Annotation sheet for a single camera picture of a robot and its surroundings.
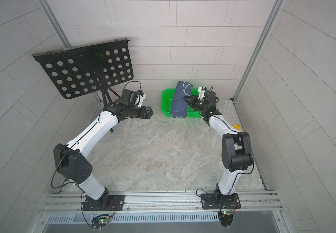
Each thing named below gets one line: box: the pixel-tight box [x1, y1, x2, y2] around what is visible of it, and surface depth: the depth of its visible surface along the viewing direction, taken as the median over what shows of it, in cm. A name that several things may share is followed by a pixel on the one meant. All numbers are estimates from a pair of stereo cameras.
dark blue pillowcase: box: [169, 80, 194, 118], surface depth 87 cm
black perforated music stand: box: [31, 37, 134, 106], surface depth 75 cm
